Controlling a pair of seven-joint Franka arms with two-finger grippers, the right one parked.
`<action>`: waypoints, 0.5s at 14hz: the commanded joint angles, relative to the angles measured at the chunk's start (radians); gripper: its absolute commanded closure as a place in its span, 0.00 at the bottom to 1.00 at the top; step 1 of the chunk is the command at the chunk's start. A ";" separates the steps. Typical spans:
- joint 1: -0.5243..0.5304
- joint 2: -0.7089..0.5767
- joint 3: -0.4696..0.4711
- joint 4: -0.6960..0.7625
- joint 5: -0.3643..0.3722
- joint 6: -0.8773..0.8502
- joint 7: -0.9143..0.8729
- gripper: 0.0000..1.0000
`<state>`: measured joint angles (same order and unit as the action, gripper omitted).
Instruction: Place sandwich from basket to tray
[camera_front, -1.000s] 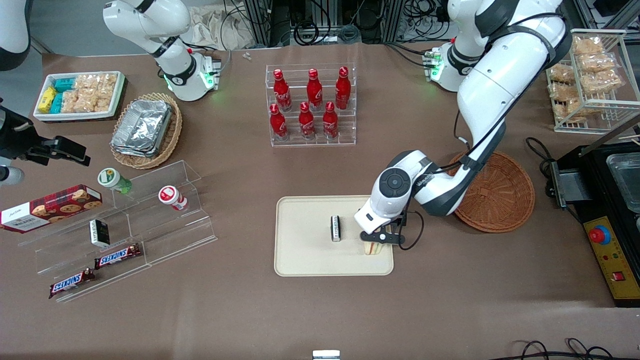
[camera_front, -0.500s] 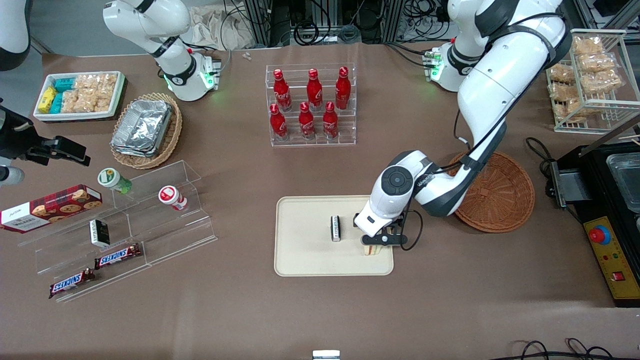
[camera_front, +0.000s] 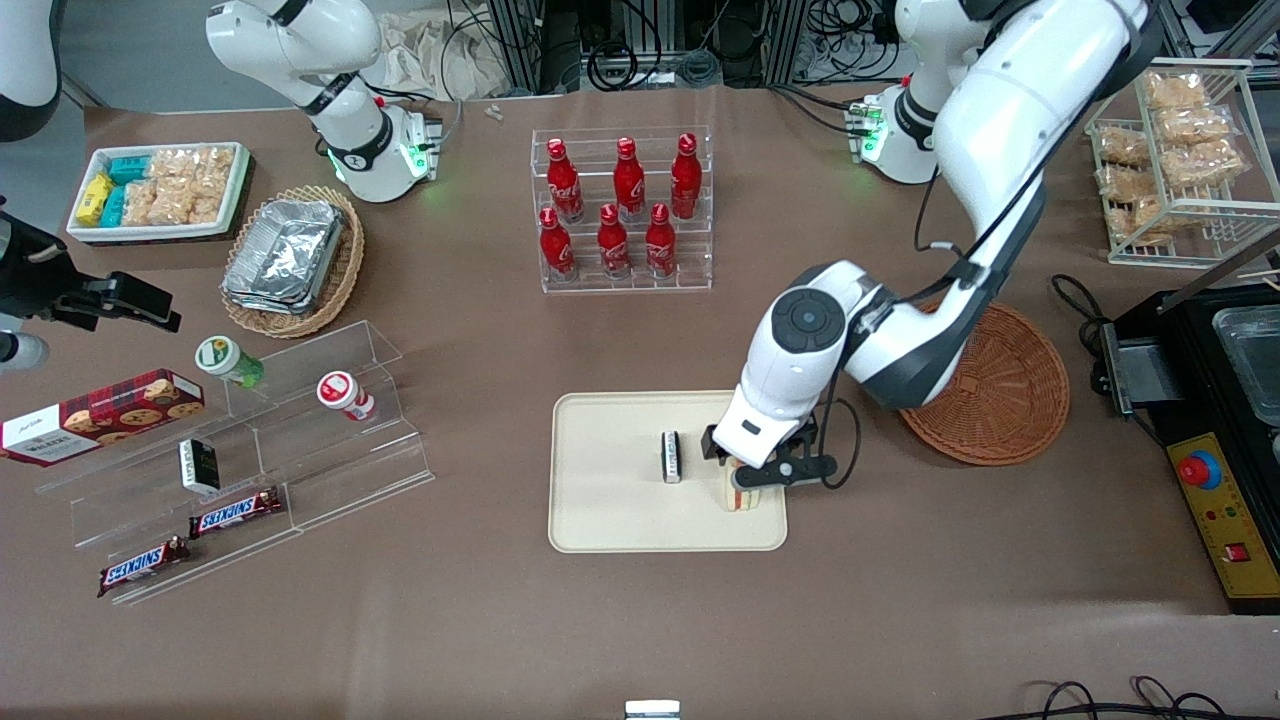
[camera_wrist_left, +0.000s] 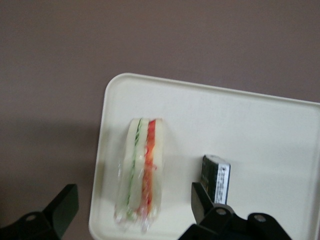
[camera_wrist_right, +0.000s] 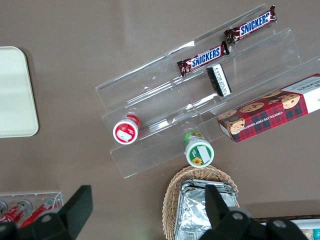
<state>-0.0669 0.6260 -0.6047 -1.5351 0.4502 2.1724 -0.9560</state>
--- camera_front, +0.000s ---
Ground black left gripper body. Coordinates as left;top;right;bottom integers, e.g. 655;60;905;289
775;415;823;461

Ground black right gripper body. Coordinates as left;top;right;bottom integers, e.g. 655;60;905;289
0;210;79;323

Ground triangular sandwich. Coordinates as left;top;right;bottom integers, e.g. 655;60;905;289
724;458;767;514

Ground beige plastic serving tray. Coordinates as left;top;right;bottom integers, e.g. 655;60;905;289
547;389;790;554

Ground aluminium foil tray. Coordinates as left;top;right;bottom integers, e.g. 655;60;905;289
225;198;346;306
220;270;336;317

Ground oval wicker basket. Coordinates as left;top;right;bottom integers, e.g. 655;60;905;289
219;184;366;340

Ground round brown wicker basket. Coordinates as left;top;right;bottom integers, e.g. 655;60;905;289
897;300;1071;468

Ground white rectangular snack bin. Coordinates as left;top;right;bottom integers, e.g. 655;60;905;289
67;142;251;245

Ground green lidded snack cup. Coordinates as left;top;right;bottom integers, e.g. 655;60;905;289
194;335;267;391

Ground yellow snack packet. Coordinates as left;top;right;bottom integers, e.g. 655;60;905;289
77;172;113;227

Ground clear rice cracker bag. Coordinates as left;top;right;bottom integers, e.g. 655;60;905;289
195;147;238;196
165;185;223;226
122;180;171;227
150;148;201;189

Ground red tartan cookie box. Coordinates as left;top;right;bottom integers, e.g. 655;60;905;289
0;368;206;468

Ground clear acrylic bottle rack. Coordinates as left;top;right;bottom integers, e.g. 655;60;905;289
530;125;716;296

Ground red cola bottle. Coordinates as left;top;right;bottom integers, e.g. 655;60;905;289
612;137;647;221
545;138;585;223
644;203;679;281
538;206;579;283
670;133;704;219
596;203;633;281

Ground red lidded snack cup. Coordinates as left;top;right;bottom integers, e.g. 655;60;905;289
316;370;378;423

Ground brown Snickers bar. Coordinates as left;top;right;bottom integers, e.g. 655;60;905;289
188;486;284;540
97;536;192;599

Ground clear acrylic stepped stand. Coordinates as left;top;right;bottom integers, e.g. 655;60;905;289
35;319;436;608

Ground black grey box device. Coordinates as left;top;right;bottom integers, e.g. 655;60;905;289
1090;320;1166;416

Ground crumpled beige cloth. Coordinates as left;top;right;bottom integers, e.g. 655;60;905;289
378;8;501;101

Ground red emergency stop button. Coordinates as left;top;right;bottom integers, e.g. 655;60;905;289
1177;450;1223;491

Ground black appliance housing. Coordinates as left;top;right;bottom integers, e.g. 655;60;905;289
1160;283;1280;616

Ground clear fried snack bag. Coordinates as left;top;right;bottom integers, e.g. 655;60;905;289
1095;163;1161;204
1097;125;1153;168
1143;70;1206;111
1163;138;1249;191
1155;105;1233;146
1108;195;1173;247

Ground yellow control panel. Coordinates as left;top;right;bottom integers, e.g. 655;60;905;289
1165;432;1280;601

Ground grey metal bar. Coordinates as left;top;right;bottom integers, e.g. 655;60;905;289
1160;232;1280;313

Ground clear rectangular pan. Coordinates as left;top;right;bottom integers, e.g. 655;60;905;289
1212;305;1280;429

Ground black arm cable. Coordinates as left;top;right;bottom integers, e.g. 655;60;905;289
815;165;1051;491

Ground black device cable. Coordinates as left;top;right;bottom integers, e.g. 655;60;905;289
1050;274;1113;346

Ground black background cable bundle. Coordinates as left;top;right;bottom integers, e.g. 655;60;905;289
585;0;661;93

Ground black cable loops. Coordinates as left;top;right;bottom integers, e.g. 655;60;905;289
1000;677;1233;720

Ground white wire rack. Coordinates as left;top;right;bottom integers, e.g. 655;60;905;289
1085;58;1280;269

